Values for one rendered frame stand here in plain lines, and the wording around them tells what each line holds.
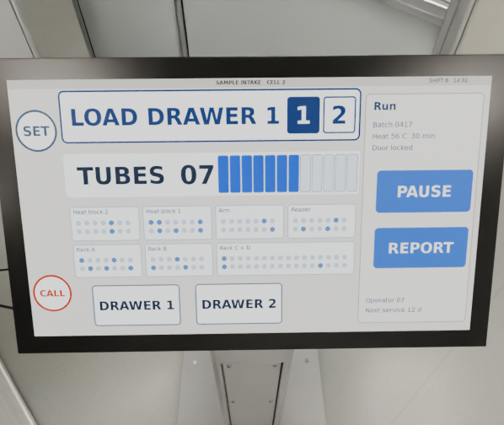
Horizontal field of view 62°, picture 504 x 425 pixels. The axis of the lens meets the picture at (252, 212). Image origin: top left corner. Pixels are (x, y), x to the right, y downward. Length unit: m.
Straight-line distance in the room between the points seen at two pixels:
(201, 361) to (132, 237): 1.06
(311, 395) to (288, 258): 1.03
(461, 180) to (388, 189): 0.07
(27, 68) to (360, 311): 0.42
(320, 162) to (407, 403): 1.20
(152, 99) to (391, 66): 0.24
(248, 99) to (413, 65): 0.17
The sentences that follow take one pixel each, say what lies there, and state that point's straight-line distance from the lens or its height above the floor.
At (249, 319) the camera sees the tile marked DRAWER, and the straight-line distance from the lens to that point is 0.47.
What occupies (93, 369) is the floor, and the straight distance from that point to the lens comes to 1.59.
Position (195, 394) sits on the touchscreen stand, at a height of 0.03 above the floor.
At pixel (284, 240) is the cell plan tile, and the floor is 1.06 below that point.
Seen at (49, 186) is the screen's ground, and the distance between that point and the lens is 0.48.
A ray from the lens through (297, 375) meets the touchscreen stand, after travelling 1.46.
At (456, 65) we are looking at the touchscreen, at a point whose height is 1.19.
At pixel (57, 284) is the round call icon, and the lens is 0.50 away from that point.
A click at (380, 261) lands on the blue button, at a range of 0.47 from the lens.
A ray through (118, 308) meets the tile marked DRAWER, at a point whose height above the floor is 1.00.
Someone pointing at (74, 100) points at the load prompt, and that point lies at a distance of 0.46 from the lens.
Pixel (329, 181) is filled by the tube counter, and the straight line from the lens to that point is 0.44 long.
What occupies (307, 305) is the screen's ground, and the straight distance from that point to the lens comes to 0.47.
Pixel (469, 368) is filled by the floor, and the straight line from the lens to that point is 1.67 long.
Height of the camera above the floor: 1.42
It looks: 50 degrees down
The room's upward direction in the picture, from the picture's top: straight up
